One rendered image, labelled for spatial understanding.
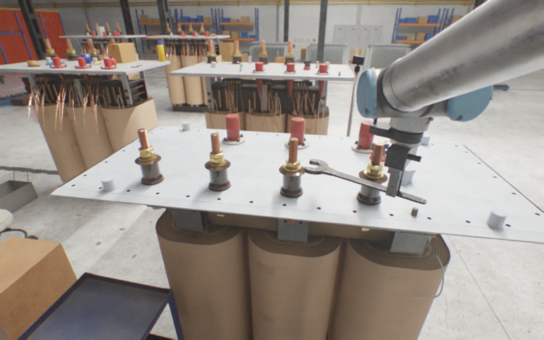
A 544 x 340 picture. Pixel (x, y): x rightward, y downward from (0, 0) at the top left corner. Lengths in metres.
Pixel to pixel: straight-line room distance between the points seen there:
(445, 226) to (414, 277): 0.34
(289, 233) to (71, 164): 3.22
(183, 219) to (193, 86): 5.84
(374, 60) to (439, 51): 12.83
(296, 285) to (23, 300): 1.22
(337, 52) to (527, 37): 12.60
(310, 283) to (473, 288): 1.90
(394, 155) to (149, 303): 1.10
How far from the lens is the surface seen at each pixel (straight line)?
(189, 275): 1.41
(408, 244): 1.21
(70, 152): 3.94
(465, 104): 0.62
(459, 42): 0.38
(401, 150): 0.74
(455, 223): 1.03
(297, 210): 0.92
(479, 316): 2.77
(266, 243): 1.23
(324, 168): 0.91
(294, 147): 0.92
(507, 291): 3.11
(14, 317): 1.76
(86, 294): 1.52
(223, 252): 1.28
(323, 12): 9.21
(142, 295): 1.41
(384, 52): 13.26
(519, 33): 0.34
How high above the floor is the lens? 1.90
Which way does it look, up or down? 27 degrees down
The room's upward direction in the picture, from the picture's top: straight up
